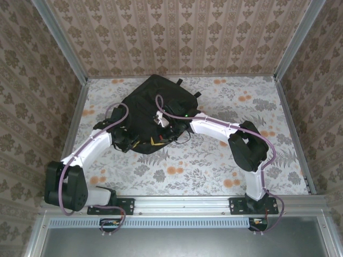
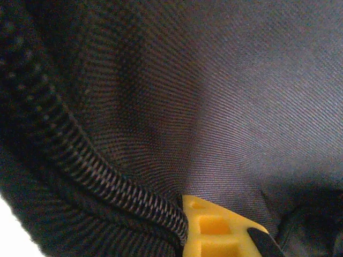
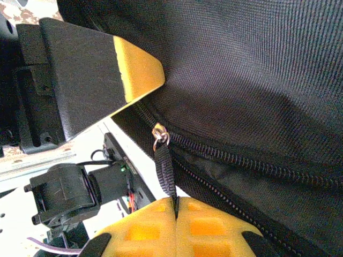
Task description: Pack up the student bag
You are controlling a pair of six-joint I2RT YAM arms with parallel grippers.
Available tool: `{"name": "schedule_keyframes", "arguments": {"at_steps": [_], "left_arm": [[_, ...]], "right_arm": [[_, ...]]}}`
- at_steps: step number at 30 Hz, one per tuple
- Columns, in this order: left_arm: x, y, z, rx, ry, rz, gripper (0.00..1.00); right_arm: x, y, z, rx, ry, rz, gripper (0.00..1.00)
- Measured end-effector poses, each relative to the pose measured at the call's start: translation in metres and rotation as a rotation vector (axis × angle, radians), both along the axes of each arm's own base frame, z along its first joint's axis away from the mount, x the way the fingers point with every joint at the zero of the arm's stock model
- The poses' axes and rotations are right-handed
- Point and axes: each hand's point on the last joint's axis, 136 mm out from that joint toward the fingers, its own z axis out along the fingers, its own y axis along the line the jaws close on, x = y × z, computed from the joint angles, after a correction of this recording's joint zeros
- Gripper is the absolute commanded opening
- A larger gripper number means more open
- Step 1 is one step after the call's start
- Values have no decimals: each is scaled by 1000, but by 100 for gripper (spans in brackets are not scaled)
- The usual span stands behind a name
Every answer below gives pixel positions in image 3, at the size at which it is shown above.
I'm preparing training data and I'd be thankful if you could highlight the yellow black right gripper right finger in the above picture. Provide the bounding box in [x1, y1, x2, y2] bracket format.
[175, 196, 271, 257]

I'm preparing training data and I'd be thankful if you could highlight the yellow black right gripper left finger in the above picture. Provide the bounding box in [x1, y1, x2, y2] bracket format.
[80, 196, 178, 257]

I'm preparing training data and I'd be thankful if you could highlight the black backpack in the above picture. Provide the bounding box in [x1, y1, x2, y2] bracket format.
[56, 0, 343, 257]

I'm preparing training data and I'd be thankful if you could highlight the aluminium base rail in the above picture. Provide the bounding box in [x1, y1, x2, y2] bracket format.
[0, 148, 77, 185]

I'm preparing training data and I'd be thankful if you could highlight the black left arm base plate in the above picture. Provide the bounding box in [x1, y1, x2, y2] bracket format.
[103, 132, 158, 215]

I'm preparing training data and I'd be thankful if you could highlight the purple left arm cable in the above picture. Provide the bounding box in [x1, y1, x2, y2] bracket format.
[26, 237, 91, 255]

